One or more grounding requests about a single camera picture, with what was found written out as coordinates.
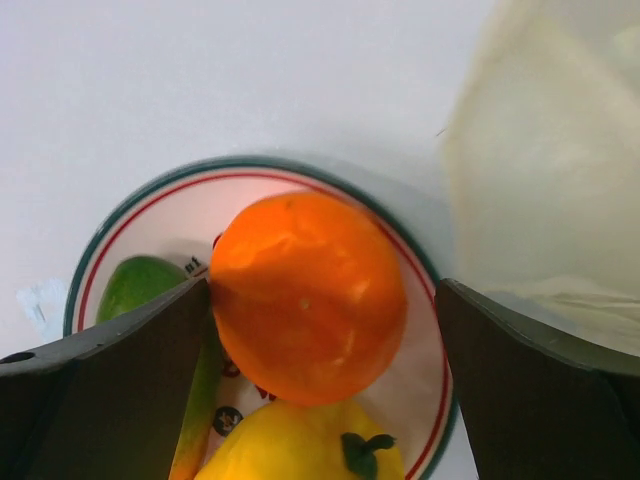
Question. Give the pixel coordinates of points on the pale yellow plastic bag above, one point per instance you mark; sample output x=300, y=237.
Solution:
x=542, y=155

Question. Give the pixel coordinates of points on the orange fake fruit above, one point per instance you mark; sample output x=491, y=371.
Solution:
x=308, y=297

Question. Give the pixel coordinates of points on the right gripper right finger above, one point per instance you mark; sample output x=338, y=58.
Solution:
x=538, y=403

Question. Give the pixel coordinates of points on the yellow fake bell pepper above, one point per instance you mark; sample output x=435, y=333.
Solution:
x=284, y=441

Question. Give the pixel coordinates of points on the green orange fake mango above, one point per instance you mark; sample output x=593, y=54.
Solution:
x=150, y=300

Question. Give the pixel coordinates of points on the white plate red characters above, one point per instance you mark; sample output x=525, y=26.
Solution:
x=180, y=218

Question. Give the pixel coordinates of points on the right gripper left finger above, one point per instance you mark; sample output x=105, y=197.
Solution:
x=108, y=402

